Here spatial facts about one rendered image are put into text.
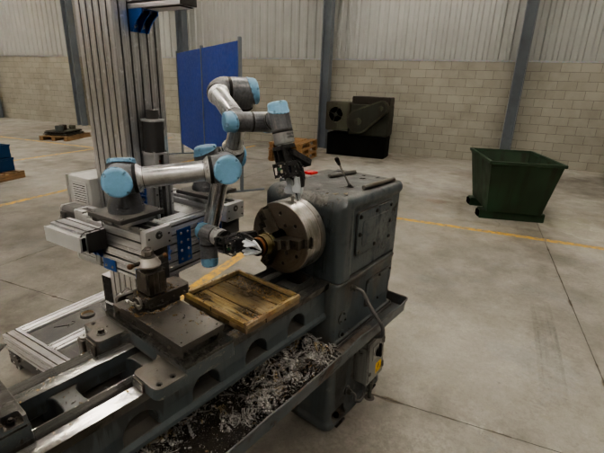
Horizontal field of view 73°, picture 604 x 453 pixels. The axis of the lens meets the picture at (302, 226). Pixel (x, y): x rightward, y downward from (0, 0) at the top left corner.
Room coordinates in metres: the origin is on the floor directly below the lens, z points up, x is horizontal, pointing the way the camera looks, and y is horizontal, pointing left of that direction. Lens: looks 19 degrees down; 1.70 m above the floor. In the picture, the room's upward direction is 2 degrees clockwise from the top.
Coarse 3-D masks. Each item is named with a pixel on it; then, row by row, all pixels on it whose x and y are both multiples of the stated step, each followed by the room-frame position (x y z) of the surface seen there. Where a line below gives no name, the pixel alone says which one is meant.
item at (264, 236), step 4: (256, 236) 1.55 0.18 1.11; (260, 236) 1.54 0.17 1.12; (264, 236) 1.54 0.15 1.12; (268, 236) 1.54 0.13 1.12; (272, 236) 1.57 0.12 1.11; (256, 240) 1.51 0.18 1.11; (260, 240) 1.51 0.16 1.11; (264, 240) 1.52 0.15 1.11; (268, 240) 1.53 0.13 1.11; (272, 240) 1.54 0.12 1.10; (260, 244) 1.50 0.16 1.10; (264, 244) 1.51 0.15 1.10; (268, 244) 1.52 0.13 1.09; (272, 244) 1.53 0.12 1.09; (264, 248) 1.50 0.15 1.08; (268, 248) 1.51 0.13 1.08; (272, 248) 1.54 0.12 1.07; (264, 252) 1.51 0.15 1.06; (268, 252) 1.52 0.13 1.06; (272, 252) 1.54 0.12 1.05
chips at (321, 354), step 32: (288, 352) 1.56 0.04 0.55; (320, 352) 1.55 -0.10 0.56; (256, 384) 1.36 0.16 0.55; (288, 384) 1.31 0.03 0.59; (192, 416) 1.17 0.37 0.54; (224, 416) 1.15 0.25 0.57; (256, 416) 1.18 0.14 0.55; (160, 448) 1.03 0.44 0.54; (192, 448) 1.04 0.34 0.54; (224, 448) 1.05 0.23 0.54
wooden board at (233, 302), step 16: (240, 272) 1.65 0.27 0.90; (208, 288) 1.52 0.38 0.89; (224, 288) 1.53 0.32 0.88; (240, 288) 1.54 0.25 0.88; (256, 288) 1.54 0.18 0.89; (272, 288) 1.53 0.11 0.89; (192, 304) 1.41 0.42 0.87; (208, 304) 1.36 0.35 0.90; (224, 304) 1.40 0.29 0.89; (240, 304) 1.40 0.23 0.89; (256, 304) 1.41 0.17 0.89; (272, 304) 1.41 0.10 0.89; (288, 304) 1.40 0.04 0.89; (224, 320) 1.30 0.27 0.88; (240, 320) 1.26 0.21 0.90; (256, 320) 1.26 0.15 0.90
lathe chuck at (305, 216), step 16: (272, 208) 1.65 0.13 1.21; (288, 208) 1.60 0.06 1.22; (304, 208) 1.63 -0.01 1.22; (256, 224) 1.71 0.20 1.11; (288, 224) 1.60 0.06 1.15; (304, 224) 1.55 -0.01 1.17; (320, 240) 1.60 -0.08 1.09; (288, 256) 1.60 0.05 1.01; (304, 256) 1.55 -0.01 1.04; (288, 272) 1.60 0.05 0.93
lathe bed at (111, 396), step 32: (288, 288) 1.64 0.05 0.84; (320, 288) 1.60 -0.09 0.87; (288, 320) 1.45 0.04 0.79; (320, 320) 1.61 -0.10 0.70; (128, 352) 1.12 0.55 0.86; (256, 352) 1.33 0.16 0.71; (32, 384) 0.96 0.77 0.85; (64, 384) 0.96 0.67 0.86; (96, 384) 1.03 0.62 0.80; (128, 384) 0.98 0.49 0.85; (192, 384) 1.07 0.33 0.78; (224, 384) 1.16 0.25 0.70; (32, 416) 0.89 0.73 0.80; (64, 416) 0.84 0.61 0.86; (96, 416) 0.84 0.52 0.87; (128, 416) 0.90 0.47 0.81; (160, 416) 0.97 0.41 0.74; (32, 448) 0.73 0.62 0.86; (64, 448) 0.76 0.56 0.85; (96, 448) 0.83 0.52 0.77; (128, 448) 0.88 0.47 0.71
